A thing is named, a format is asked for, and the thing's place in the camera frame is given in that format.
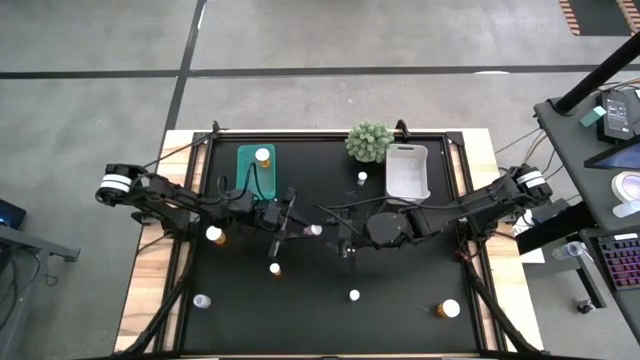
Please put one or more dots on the potted green succulent plant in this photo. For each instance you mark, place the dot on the potted green succulent plant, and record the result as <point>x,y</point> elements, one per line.
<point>369,141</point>

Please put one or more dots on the teal bottle pink white pills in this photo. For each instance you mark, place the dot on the teal bottle pink white pills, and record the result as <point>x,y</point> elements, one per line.
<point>362,177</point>

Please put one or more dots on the black device with blue light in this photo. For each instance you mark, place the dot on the black device with blue light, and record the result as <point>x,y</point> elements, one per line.
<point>10,214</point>

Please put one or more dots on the black metal table frame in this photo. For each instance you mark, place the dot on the black metal table frame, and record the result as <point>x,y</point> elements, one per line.
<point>167,305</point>

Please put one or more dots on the dark tablet screen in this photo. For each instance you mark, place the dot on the dark tablet screen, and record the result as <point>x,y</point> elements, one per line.
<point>617,159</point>

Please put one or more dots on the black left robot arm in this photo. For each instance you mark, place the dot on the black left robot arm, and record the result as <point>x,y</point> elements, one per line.
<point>175,197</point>

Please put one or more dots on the white cylinder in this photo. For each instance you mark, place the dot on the white cylinder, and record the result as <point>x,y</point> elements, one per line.
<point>627,208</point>

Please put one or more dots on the small teal box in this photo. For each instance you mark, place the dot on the small teal box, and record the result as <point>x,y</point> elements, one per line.
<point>593,116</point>

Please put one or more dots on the large orange pill bottle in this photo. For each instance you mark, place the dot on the large orange pill bottle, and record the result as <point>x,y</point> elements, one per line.
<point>448,308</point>
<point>215,234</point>
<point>262,156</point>

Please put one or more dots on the clear water bottle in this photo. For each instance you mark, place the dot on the clear water bottle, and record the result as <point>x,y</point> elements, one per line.
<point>570,250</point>

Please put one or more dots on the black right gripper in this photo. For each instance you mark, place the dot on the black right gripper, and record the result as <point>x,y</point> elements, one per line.
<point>357,234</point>

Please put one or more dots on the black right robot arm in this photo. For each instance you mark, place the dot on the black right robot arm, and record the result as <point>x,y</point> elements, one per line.
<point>475,202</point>

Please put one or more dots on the grey desk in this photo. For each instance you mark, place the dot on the grey desk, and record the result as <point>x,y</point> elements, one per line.
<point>570,145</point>
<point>35,245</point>

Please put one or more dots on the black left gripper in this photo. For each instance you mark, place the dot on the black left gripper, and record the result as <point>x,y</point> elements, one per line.
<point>275,217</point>

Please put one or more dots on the black caster wheel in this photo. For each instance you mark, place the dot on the black caster wheel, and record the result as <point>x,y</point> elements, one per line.
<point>584,306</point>

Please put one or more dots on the small orange pill bottle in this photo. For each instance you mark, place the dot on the small orange pill bottle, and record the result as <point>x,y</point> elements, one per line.
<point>275,269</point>

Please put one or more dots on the white tape roll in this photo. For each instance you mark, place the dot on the white tape roll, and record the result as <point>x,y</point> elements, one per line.
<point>627,186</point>

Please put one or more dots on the black desk foot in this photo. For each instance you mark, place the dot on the black desk foot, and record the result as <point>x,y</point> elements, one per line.
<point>555,231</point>

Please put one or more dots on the green plastic bin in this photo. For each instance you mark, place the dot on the green plastic bin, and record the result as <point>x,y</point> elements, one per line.
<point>246,160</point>

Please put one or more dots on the clear pill bottle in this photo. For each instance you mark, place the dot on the clear pill bottle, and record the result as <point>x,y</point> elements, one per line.
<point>202,300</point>

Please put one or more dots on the black power adapter box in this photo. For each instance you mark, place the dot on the black power adapter box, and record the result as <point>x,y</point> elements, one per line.
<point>616,117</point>

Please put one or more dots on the black mat with orange stripes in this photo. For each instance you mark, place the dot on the black mat with orange stripes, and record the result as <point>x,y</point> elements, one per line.
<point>600,17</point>

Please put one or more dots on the pink pill bottle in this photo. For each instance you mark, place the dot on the pink pill bottle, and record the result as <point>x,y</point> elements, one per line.
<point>312,230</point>

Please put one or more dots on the black slanted pole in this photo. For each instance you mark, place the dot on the black slanted pole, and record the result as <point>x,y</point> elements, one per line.
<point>600,70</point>

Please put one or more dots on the white plastic bin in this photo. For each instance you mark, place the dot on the white plastic bin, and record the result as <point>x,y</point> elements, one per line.
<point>406,172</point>

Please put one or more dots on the backlit black keyboard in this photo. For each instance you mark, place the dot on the backlit black keyboard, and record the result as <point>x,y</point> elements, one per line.
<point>620,260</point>

